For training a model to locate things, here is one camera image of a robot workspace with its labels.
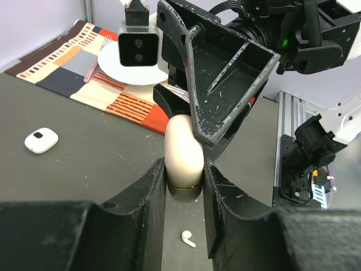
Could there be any white earbud charging case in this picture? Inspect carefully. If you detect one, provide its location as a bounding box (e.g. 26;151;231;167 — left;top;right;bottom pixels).
24;128;59;154

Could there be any white paper plate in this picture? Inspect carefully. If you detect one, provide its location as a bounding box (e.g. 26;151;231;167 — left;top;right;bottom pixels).
97;14;170;85

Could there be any patterned orange placemat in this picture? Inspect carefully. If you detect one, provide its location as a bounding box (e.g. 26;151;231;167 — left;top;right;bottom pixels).
6;20;169;134

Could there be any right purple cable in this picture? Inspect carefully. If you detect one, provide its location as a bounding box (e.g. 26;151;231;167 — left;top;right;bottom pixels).
324;166;338;193

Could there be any pink earbud charging case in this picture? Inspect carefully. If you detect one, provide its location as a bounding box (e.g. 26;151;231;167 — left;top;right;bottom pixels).
164;115;204;204

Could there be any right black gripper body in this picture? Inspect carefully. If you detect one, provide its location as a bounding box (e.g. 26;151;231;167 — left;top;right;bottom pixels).
206;1;343;75

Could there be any pink handled fork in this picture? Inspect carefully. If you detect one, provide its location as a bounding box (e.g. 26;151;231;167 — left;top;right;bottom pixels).
83;35;112;84

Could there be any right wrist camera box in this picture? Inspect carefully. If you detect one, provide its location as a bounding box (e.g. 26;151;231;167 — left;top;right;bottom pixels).
117;0;159;67

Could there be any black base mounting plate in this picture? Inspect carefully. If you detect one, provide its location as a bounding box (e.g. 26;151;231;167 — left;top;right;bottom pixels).
272;134;321;208

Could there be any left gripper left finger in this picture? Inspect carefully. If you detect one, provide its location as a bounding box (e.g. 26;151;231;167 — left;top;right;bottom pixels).
1;159;165;270

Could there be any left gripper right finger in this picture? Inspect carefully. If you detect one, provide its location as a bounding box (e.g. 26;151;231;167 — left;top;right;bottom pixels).
203;160;360;270

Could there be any white earbud centre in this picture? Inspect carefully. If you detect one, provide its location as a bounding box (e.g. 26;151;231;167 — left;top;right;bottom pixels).
181;230;196;248

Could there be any aluminium front rail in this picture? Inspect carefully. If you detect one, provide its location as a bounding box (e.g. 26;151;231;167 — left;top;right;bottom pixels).
277;91;323;138

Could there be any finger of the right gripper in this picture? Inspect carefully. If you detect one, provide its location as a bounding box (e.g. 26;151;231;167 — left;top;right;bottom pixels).
152;84;235;161
156;1;280;146

